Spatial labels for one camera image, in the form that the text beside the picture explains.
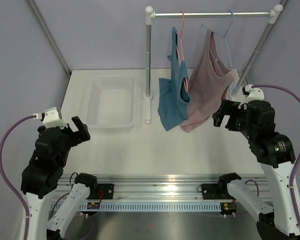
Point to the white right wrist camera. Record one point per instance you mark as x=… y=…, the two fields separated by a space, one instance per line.
x=251 y=93

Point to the metal clothes rack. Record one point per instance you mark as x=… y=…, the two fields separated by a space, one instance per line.
x=150 y=15

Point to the white slotted cable duct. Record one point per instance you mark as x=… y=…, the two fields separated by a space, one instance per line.
x=151 y=207

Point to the clear plastic basket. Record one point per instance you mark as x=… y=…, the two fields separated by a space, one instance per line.
x=112 y=102

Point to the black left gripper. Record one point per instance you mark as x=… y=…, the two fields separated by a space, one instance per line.
x=78 y=137

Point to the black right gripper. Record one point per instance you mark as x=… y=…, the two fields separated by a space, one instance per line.
x=228 y=107

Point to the aluminium mounting rail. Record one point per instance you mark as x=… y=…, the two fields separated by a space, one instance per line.
x=153 y=188

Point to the pink wire hanger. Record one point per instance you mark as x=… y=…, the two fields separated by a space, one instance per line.
x=181 y=58

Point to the pink tank top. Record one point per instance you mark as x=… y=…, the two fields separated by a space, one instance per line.
x=208 y=85

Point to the teal tank top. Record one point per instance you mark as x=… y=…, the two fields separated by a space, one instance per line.
x=173 y=95

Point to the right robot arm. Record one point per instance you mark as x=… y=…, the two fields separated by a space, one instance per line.
x=275 y=154

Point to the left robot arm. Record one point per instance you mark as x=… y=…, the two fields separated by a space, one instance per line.
x=40 y=179

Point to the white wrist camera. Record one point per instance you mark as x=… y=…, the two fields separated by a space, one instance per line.
x=251 y=93
x=51 y=118

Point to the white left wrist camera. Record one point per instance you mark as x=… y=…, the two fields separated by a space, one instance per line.
x=51 y=118

